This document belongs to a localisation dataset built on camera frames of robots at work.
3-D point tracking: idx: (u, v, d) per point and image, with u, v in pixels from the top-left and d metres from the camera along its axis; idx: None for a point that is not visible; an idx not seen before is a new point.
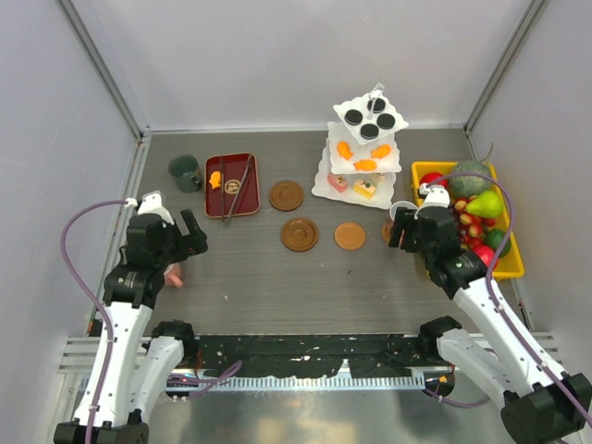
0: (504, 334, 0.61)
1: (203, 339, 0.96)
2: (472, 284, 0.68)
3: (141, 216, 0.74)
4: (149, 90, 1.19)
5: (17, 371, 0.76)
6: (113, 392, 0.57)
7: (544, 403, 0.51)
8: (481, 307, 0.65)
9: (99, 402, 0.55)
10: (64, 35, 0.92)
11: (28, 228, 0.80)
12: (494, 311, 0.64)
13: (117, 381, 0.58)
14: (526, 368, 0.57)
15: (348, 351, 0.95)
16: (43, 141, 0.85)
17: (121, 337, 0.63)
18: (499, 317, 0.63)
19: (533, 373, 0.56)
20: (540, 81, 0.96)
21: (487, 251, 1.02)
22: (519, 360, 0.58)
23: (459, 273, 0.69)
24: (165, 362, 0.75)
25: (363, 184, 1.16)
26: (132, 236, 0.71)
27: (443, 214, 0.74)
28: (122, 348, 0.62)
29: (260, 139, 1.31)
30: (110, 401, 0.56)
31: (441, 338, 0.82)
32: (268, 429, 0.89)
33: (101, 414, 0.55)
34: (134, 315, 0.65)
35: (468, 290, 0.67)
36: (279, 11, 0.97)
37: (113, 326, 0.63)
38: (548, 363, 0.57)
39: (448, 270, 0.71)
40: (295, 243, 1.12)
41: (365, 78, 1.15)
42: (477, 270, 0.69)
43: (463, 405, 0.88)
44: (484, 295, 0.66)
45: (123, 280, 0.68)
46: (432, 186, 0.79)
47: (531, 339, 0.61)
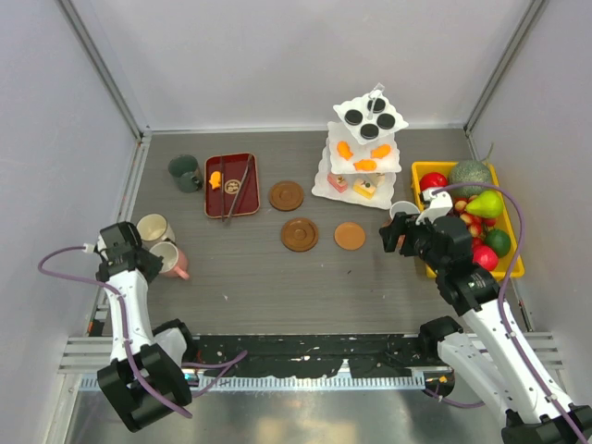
0: (512, 360, 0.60)
1: (203, 339, 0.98)
2: (483, 309, 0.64)
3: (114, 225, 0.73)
4: (149, 89, 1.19)
5: (16, 370, 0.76)
6: (140, 326, 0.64)
7: (549, 437, 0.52)
8: (492, 331, 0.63)
9: (131, 335, 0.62)
10: (65, 36, 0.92)
11: (28, 228, 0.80)
12: (504, 337, 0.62)
13: (139, 318, 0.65)
14: (535, 399, 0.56)
15: (348, 351, 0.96)
16: (43, 141, 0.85)
17: (129, 291, 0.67)
18: (510, 345, 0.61)
19: (541, 404, 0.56)
20: (541, 81, 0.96)
21: (487, 251, 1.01)
22: (527, 389, 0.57)
23: (472, 293, 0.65)
24: (172, 341, 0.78)
25: (363, 184, 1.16)
26: (107, 234, 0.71)
27: (459, 228, 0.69)
28: (132, 301, 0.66)
29: (260, 139, 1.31)
30: (141, 333, 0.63)
31: (443, 342, 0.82)
32: (268, 430, 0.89)
33: (136, 344, 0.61)
34: (134, 275, 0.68)
35: (479, 315, 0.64)
36: (278, 12, 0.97)
37: (117, 288, 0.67)
38: (557, 395, 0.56)
39: (461, 289, 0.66)
40: (295, 243, 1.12)
41: (365, 78, 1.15)
42: (489, 290, 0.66)
43: (463, 405, 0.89)
44: (495, 319, 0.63)
45: (113, 263, 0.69)
46: (436, 191, 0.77)
47: (539, 368, 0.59)
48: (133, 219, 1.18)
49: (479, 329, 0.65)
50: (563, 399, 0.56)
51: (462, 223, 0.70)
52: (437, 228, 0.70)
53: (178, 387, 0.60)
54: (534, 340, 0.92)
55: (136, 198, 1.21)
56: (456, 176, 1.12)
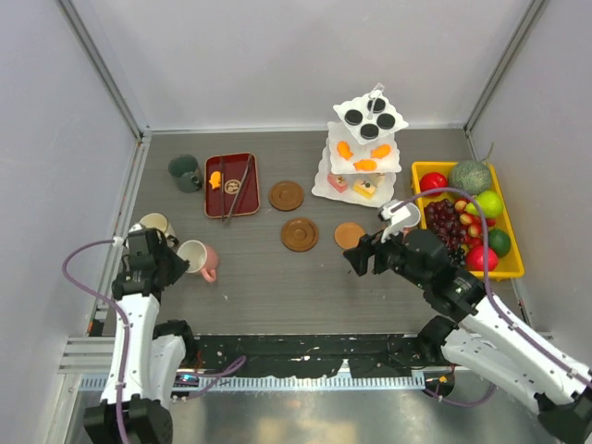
0: (524, 348, 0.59)
1: (203, 339, 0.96)
2: (479, 310, 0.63)
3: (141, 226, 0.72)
4: (149, 89, 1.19)
5: (17, 371, 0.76)
6: (137, 369, 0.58)
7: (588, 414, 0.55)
8: (495, 328, 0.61)
9: (126, 377, 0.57)
10: (65, 36, 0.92)
11: (28, 228, 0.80)
12: (508, 329, 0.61)
13: (138, 359, 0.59)
14: (559, 379, 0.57)
15: (348, 351, 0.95)
16: (43, 141, 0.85)
17: (137, 322, 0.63)
18: (516, 335, 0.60)
19: (567, 384, 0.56)
20: (540, 81, 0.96)
21: (487, 250, 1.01)
22: (549, 373, 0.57)
23: (462, 298, 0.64)
24: (171, 358, 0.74)
25: (363, 184, 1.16)
26: (132, 241, 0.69)
27: (432, 241, 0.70)
28: (139, 333, 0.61)
29: (260, 139, 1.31)
30: (137, 377, 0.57)
31: (446, 344, 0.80)
32: (268, 430, 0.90)
33: (128, 390, 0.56)
34: (146, 303, 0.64)
35: (478, 318, 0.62)
36: (278, 12, 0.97)
37: (126, 315, 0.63)
38: (574, 367, 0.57)
39: (451, 299, 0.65)
40: (295, 243, 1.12)
41: (365, 78, 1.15)
42: (477, 289, 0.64)
43: (465, 405, 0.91)
44: (493, 315, 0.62)
45: (130, 277, 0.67)
46: (393, 207, 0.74)
47: (548, 346, 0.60)
48: (134, 219, 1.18)
49: (482, 329, 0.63)
50: (581, 368, 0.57)
51: (432, 237, 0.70)
52: (411, 248, 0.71)
53: None
54: None
55: (136, 198, 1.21)
56: (456, 176, 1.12)
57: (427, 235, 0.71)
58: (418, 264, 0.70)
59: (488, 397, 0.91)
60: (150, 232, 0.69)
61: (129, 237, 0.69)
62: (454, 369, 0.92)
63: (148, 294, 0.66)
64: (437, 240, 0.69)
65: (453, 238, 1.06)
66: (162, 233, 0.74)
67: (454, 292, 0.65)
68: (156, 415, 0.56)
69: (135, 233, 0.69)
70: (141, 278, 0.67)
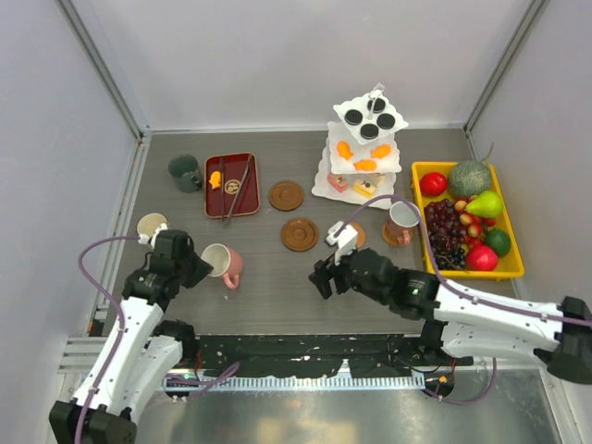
0: (494, 314, 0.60)
1: (203, 339, 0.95)
2: (439, 300, 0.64)
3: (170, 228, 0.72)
4: (149, 90, 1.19)
5: (17, 370, 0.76)
6: (114, 377, 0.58)
7: (579, 350, 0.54)
8: (462, 310, 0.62)
9: (100, 385, 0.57)
10: (65, 36, 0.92)
11: (29, 228, 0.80)
12: (473, 305, 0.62)
13: (119, 368, 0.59)
14: (537, 329, 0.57)
15: (348, 351, 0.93)
16: (43, 141, 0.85)
17: (132, 329, 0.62)
18: (482, 306, 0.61)
19: (547, 329, 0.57)
20: (540, 81, 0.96)
21: (487, 251, 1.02)
22: (525, 326, 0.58)
23: (422, 298, 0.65)
24: (161, 363, 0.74)
25: (363, 184, 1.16)
26: (159, 242, 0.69)
27: (375, 260, 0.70)
28: (129, 341, 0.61)
29: (260, 139, 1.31)
30: (110, 387, 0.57)
31: (445, 343, 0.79)
32: (268, 429, 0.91)
33: (97, 399, 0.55)
34: (148, 312, 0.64)
35: (442, 309, 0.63)
36: (279, 12, 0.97)
37: (126, 318, 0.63)
38: (544, 310, 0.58)
39: (417, 302, 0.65)
40: (295, 243, 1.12)
41: (365, 78, 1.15)
42: (431, 283, 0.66)
43: (460, 402, 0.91)
44: (455, 300, 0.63)
45: (143, 279, 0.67)
46: (336, 228, 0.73)
47: (513, 302, 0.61)
48: (134, 219, 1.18)
49: (451, 316, 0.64)
50: (549, 307, 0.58)
51: (373, 255, 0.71)
52: (359, 273, 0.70)
53: None
54: None
55: (136, 198, 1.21)
56: (456, 176, 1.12)
57: (367, 254, 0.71)
58: (370, 285, 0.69)
59: (486, 395, 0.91)
60: (178, 239, 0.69)
61: (158, 236, 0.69)
62: (455, 369, 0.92)
63: (154, 302, 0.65)
64: (378, 257, 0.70)
65: (453, 238, 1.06)
66: (191, 240, 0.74)
67: (416, 296, 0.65)
68: (118, 428, 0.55)
69: (165, 235, 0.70)
70: (154, 283, 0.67)
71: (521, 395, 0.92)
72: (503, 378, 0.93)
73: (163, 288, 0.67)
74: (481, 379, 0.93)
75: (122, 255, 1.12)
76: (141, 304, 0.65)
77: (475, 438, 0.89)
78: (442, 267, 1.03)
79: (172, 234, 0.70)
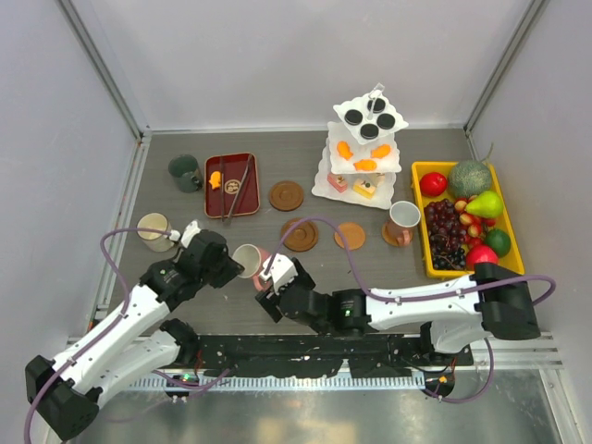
0: (420, 307, 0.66)
1: (203, 339, 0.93)
2: (370, 313, 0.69)
3: (211, 231, 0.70)
4: (149, 90, 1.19)
5: (16, 371, 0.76)
6: (94, 357, 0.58)
7: (498, 311, 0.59)
8: (391, 314, 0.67)
9: (79, 359, 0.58)
10: (65, 36, 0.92)
11: (29, 228, 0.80)
12: (399, 305, 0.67)
13: (103, 350, 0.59)
14: (459, 307, 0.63)
15: (348, 352, 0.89)
16: (43, 141, 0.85)
17: (131, 318, 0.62)
18: (407, 302, 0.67)
19: (465, 303, 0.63)
20: (540, 81, 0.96)
21: (487, 251, 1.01)
22: (449, 308, 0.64)
23: (357, 316, 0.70)
24: (153, 358, 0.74)
25: (363, 184, 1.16)
26: (194, 242, 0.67)
27: (301, 297, 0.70)
28: (125, 328, 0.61)
29: (260, 139, 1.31)
30: (87, 364, 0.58)
31: (435, 345, 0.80)
32: (268, 430, 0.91)
33: (70, 371, 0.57)
34: (153, 306, 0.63)
35: (376, 321, 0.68)
36: (279, 13, 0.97)
37: (129, 305, 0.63)
38: (458, 284, 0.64)
39: (357, 324, 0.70)
40: (295, 243, 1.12)
41: (365, 78, 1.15)
42: (361, 301, 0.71)
43: (460, 400, 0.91)
44: (384, 306, 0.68)
45: (165, 275, 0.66)
46: (267, 265, 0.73)
47: (434, 286, 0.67)
48: (134, 219, 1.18)
49: (389, 322, 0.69)
50: (462, 281, 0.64)
51: (297, 290, 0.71)
52: (291, 314, 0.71)
53: (60, 427, 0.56)
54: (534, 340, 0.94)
55: (137, 198, 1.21)
56: (456, 176, 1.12)
57: (291, 293, 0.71)
58: (306, 320, 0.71)
59: (485, 392, 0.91)
60: (213, 246, 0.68)
61: (196, 236, 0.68)
62: (455, 369, 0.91)
63: (163, 302, 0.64)
64: (303, 294, 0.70)
65: (453, 238, 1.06)
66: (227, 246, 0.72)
67: (354, 317, 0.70)
68: (80, 409, 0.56)
69: (203, 237, 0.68)
70: (173, 281, 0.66)
71: (521, 395, 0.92)
72: (503, 378, 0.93)
73: (178, 289, 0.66)
74: (482, 379, 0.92)
75: (122, 255, 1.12)
76: (151, 298, 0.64)
77: (475, 438, 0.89)
78: (441, 267, 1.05)
79: (208, 239, 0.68)
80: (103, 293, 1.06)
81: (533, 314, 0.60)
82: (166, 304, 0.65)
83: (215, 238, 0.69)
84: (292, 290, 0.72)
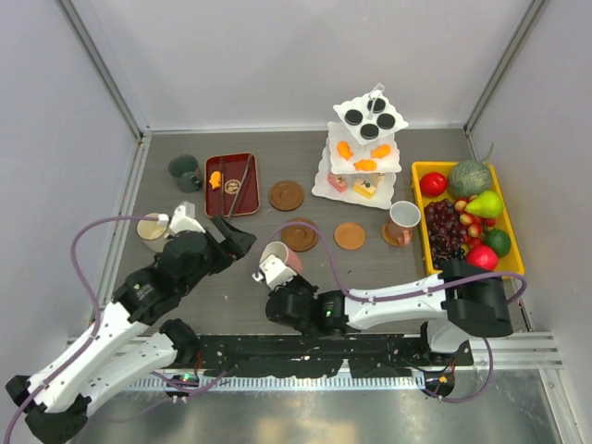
0: (392, 307, 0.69)
1: (203, 339, 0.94)
2: (349, 314, 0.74)
3: (187, 236, 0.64)
4: (149, 89, 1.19)
5: (14, 370, 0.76)
6: (66, 381, 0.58)
7: (462, 308, 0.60)
8: (366, 314, 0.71)
9: (52, 382, 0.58)
10: (65, 36, 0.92)
11: (28, 228, 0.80)
12: (373, 306, 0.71)
13: (74, 375, 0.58)
14: (426, 305, 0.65)
15: (348, 351, 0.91)
16: (43, 141, 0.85)
17: (103, 339, 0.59)
18: (379, 302, 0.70)
19: (433, 302, 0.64)
20: (540, 81, 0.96)
21: (487, 250, 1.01)
22: (417, 306, 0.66)
23: (337, 315, 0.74)
24: (148, 363, 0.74)
25: (363, 184, 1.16)
26: (167, 252, 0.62)
27: (282, 302, 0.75)
28: (96, 351, 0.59)
29: (260, 139, 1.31)
30: (58, 388, 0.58)
31: (430, 346, 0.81)
32: (269, 430, 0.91)
33: (43, 394, 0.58)
34: (125, 326, 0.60)
35: (353, 321, 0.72)
36: (279, 12, 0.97)
37: (102, 326, 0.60)
38: (425, 284, 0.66)
39: (338, 324, 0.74)
40: (295, 243, 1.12)
41: (365, 78, 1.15)
42: (341, 302, 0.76)
43: (457, 400, 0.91)
44: (360, 307, 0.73)
45: (138, 290, 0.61)
46: (263, 265, 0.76)
47: (405, 286, 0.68)
48: (134, 219, 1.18)
49: (367, 322, 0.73)
50: (432, 281, 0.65)
51: (279, 294, 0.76)
52: (274, 317, 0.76)
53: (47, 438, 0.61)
54: (532, 340, 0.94)
55: (137, 198, 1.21)
56: (456, 176, 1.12)
57: (276, 297, 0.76)
58: (289, 323, 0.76)
59: (482, 393, 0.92)
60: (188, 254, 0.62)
61: (168, 244, 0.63)
62: (454, 370, 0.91)
63: (136, 320, 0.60)
64: (283, 296, 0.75)
65: (453, 238, 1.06)
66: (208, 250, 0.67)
67: (335, 319, 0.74)
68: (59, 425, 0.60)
69: (177, 245, 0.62)
70: (148, 297, 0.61)
71: (521, 395, 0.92)
72: (503, 378, 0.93)
73: (154, 304, 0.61)
74: (482, 379, 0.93)
75: (122, 255, 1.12)
76: (123, 316, 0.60)
77: (475, 438, 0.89)
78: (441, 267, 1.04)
79: (182, 246, 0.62)
80: (103, 293, 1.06)
81: (502, 310, 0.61)
82: (141, 322, 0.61)
83: (191, 243, 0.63)
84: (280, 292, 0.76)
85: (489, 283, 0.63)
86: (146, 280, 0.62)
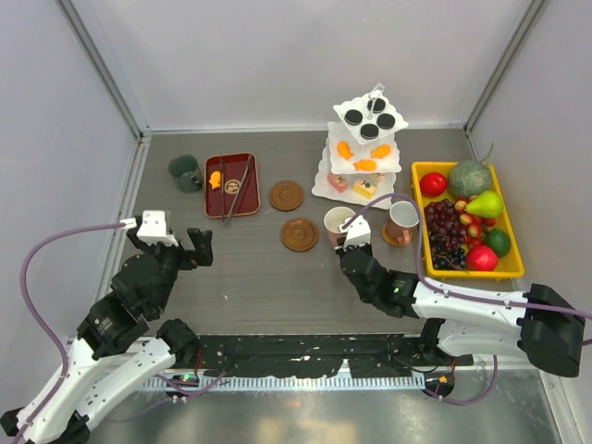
0: (465, 307, 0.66)
1: (203, 340, 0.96)
2: (416, 296, 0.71)
3: (134, 266, 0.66)
4: (148, 89, 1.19)
5: (14, 370, 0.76)
6: (46, 418, 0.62)
7: (540, 331, 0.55)
8: (434, 303, 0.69)
9: (34, 420, 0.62)
10: (64, 35, 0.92)
11: (28, 228, 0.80)
12: (445, 299, 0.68)
13: (53, 410, 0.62)
14: (500, 316, 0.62)
15: (348, 351, 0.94)
16: (43, 141, 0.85)
17: (73, 376, 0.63)
18: (452, 297, 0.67)
19: (509, 314, 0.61)
20: (540, 81, 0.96)
21: (487, 251, 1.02)
22: (491, 314, 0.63)
23: (403, 295, 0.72)
24: (145, 373, 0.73)
25: (363, 184, 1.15)
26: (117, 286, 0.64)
27: (363, 259, 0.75)
28: (69, 387, 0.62)
29: (260, 139, 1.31)
30: (41, 425, 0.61)
31: (439, 341, 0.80)
32: (268, 430, 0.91)
33: (30, 431, 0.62)
34: (92, 363, 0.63)
35: (418, 304, 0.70)
36: (279, 12, 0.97)
37: (71, 363, 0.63)
38: (507, 298, 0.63)
39: (400, 302, 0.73)
40: (295, 243, 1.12)
41: (365, 78, 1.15)
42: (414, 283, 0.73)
43: (460, 402, 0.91)
44: (430, 295, 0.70)
45: (99, 325, 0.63)
46: (350, 221, 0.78)
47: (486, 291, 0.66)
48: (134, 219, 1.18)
49: (429, 311, 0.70)
50: (515, 297, 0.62)
51: (361, 253, 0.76)
52: (349, 271, 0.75)
53: None
54: None
55: (137, 198, 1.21)
56: (456, 176, 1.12)
57: (354, 253, 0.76)
58: (361, 282, 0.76)
59: (486, 396, 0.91)
60: (138, 286, 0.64)
61: (116, 277, 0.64)
62: (454, 369, 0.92)
63: (101, 354, 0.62)
64: (364, 257, 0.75)
65: (453, 238, 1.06)
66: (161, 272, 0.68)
67: (400, 297, 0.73)
68: None
69: (127, 277, 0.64)
70: (110, 329, 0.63)
71: (521, 395, 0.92)
72: (503, 378, 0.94)
73: (117, 335, 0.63)
74: (481, 379, 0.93)
75: (122, 255, 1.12)
76: (89, 352, 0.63)
77: (475, 438, 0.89)
78: (441, 267, 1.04)
79: (130, 279, 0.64)
80: (103, 293, 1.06)
81: (578, 350, 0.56)
82: (109, 353, 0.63)
83: (142, 274, 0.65)
84: (358, 253, 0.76)
85: (570, 322, 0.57)
86: (106, 314, 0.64)
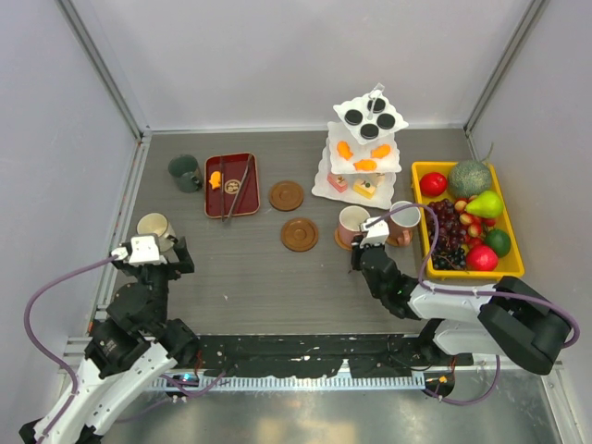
0: (448, 300, 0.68)
1: (203, 339, 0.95)
2: (413, 295, 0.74)
3: (125, 298, 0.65)
4: (148, 89, 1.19)
5: (14, 370, 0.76)
6: (61, 430, 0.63)
7: (500, 317, 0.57)
8: (424, 298, 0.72)
9: (49, 433, 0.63)
10: (64, 35, 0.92)
11: (28, 228, 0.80)
12: (432, 293, 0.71)
13: (67, 423, 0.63)
14: (468, 304, 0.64)
15: (348, 351, 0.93)
16: (43, 140, 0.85)
17: (83, 392, 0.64)
18: (438, 293, 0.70)
19: (474, 302, 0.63)
20: (540, 80, 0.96)
21: (487, 250, 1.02)
22: (463, 303, 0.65)
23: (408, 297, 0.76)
24: (147, 380, 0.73)
25: (363, 184, 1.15)
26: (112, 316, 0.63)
27: (381, 258, 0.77)
28: (80, 401, 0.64)
29: (260, 139, 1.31)
30: (55, 437, 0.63)
31: (436, 336, 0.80)
32: (268, 429, 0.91)
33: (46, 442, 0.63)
34: (100, 379, 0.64)
35: (412, 302, 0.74)
36: (278, 12, 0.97)
37: (80, 382, 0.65)
38: (476, 288, 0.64)
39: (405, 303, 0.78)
40: (295, 243, 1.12)
41: (366, 78, 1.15)
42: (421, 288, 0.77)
43: (460, 402, 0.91)
44: (422, 291, 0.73)
45: (104, 345, 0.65)
46: (372, 220, 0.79)
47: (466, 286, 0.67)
48: (134, 219, 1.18)
49: (422, 308, 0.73)
50: (485, 286, 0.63)
51: (379, 252, 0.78)
52: (366, 265, 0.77)
53: None
54: None
55: (137, 198, 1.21)
56: (456, 176, 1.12)
57: (375, 252, 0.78)
58: (375, 278, 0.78)
59: (486, 398, 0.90)
60: (129, 317, 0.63)
61: (108, 309, 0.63)
62: (454, 369, 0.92)
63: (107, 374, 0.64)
64: (384, 256, 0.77)
65: (453, 238, 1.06)
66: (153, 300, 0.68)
67: (405, 298, 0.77)
68: None
69: (119, 307, 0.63)
70: (116, 351, 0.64)
71: (521, 395, 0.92)
72: (503, 378, 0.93)
73: (121, 354, 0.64)
74: (481, 379, 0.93)
75: None
76: (97, 370, 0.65)
77: (475, 438, 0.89)
78: (441, 267, 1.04)
79: (121, 311, 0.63)
80: (104, 293, 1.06)
81: (548, 343, 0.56)
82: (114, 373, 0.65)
83: (132, 303, 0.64)
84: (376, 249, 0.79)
85: (545, 317, 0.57)
86: (111, 336, 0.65)
